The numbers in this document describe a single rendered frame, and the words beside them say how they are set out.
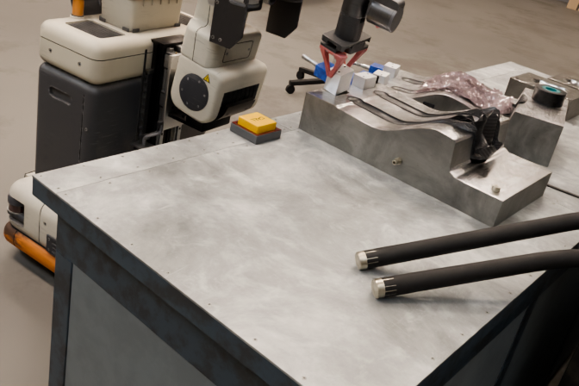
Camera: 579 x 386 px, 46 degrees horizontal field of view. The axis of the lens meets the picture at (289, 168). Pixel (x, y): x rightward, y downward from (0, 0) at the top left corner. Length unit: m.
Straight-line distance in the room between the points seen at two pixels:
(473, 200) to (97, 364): 0.76
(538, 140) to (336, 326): 0.93
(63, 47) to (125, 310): 1.02
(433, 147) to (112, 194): 0.63
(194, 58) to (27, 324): 0.91
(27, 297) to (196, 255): 1.26
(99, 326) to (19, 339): 0.90
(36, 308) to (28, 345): 0.17
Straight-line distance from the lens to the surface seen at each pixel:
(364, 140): 1.46
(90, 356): 1.28
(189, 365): 1.05
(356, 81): 1.66
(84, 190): 1.18
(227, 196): 1.21
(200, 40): 1.84
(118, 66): 1.96
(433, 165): 1.38
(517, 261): 1.13
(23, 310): 2.20
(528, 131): 1.74
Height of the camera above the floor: 1.38
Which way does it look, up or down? 25 degrees down
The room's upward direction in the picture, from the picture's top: 12 degrees clockwise
